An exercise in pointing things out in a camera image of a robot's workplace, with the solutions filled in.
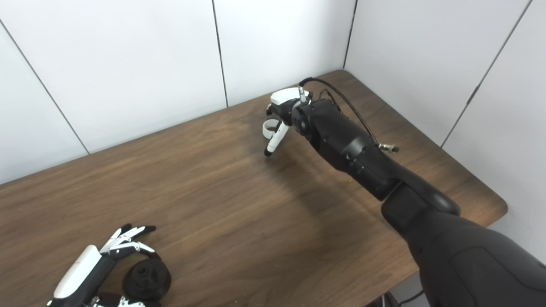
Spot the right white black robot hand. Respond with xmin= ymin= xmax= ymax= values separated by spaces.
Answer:
xmin=264 ymin=87 xmax=312 ymax=157

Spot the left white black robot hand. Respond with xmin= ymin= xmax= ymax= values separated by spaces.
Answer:
xmin=46 ymin=224 xmax=162 ymax=307

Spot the white ring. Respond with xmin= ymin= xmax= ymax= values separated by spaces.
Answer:
xmin=262 ymin=120 xmax=280 ymax=139

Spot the round black part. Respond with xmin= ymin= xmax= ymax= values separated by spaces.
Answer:
xmin=123 ymin=258 xmax=172 ymax=301

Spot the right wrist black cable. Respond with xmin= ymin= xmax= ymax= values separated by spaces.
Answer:
xmin=299 ymin=78 xmax=400 ymax=153

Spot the black cable below table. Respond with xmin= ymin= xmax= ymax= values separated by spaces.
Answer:
xmin=397 ymin=290 xmax=425 ymax=307

